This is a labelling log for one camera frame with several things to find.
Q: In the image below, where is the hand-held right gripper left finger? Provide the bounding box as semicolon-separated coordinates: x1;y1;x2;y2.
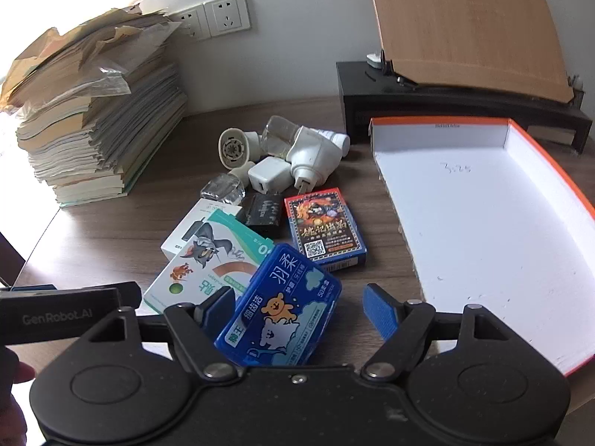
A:
81;285;238;381

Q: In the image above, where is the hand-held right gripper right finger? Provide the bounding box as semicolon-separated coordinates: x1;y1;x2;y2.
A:
360;283;509;380

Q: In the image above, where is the green and white bandage box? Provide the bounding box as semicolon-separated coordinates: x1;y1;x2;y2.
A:
143;209;276;314

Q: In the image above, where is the blue floss pick box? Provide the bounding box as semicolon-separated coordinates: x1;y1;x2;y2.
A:
214;243;344;367

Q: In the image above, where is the red and blue card box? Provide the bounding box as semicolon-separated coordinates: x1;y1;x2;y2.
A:
284;187;368;273

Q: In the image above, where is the small clear glass bottle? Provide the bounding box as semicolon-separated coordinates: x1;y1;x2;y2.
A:
200;173;245;206

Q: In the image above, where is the white charger adapter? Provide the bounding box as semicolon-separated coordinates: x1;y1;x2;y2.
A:
248;156;292;194

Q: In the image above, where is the white cone-shaped plug-in device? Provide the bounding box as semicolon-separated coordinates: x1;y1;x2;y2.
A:
218;127;262;184

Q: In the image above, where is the white mosquito heater with bottle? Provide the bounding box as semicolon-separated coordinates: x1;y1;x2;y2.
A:
260;116;345;193

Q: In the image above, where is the person's left hand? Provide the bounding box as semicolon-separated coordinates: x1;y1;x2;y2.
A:
0;344;37;446

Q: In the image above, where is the white box with black picture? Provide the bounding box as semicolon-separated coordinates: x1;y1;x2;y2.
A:
160;198;242;261

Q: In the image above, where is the small black box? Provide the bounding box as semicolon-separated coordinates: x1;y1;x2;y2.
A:
241;192;286;239

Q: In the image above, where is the white pill bottle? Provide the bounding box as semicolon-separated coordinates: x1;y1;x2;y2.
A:
320;129;351;157

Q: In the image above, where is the stack of papers and booklets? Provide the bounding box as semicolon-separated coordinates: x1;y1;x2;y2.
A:
0;4;189;207

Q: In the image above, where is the black desk riser shelf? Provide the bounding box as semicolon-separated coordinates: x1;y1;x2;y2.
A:
335;58;594;155

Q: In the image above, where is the wooden reading stand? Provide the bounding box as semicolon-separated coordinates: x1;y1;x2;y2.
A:
364;0;575;104

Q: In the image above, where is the white wall socket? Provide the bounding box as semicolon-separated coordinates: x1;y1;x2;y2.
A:
168;4;210;42
205;0;252;38

